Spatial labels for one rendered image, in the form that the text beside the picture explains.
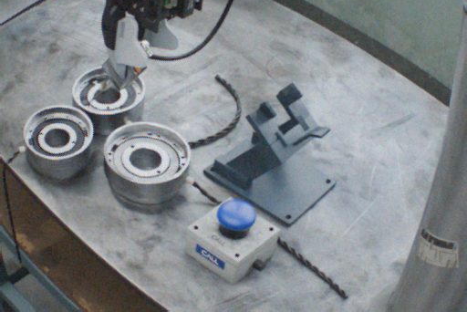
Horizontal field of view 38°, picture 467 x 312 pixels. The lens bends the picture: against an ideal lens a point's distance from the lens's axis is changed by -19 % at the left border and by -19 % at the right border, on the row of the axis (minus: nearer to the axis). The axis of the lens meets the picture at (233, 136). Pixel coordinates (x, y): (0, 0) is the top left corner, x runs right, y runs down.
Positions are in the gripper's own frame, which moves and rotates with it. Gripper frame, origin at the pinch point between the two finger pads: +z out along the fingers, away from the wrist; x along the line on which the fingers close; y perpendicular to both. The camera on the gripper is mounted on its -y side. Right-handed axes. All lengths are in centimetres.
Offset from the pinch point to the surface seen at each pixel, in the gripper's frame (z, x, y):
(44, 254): 38.3, -9.2, -11.1
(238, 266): 9.9, -7.4, 23.9
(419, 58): 79, 159, -17
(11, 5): 25, 22, -64
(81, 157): 10.2, -7.7, 0.0
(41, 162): 10.4, -12.7, -3.3
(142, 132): 10.4, 1.5, 2.1
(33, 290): 93, 5, -42
